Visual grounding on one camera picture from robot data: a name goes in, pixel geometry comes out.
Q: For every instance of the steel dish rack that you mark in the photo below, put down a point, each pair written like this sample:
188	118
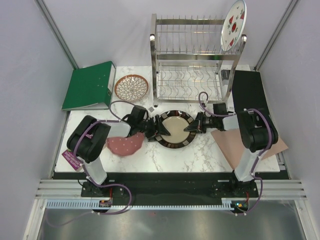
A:
187	58

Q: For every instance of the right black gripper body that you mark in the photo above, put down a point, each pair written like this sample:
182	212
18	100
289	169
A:
207	122

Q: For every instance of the white watermelon plate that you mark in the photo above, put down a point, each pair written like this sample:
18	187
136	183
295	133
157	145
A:
233	25

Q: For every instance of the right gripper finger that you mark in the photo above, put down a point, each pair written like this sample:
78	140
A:
198	119
193	127

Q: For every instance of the pink polka dot plate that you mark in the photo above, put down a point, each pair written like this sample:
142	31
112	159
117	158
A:
125	146

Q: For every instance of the brown floral pattern bowl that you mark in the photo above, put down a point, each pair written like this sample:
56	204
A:
131	88

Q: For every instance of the black mat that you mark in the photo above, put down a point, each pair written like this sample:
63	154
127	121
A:
248	92

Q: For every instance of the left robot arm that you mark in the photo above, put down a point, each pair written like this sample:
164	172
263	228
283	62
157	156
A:
89	139

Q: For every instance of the green ring binder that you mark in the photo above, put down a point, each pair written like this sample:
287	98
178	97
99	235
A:
90	87

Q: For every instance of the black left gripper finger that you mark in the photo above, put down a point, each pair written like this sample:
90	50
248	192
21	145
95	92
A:
158	119
161	129

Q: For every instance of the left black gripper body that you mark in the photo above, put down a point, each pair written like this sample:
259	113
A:
149	128

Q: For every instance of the purple treehouse book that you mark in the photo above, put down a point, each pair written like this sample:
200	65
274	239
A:
72	161

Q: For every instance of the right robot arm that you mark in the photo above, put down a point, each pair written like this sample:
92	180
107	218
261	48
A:
243	137

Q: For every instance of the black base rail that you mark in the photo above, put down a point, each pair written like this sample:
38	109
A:
166	188

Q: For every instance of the black rimmed cream plate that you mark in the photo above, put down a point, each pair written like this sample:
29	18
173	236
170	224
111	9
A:
175	122

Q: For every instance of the white slotted cable duct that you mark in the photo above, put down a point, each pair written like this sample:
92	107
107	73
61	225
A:
97	204

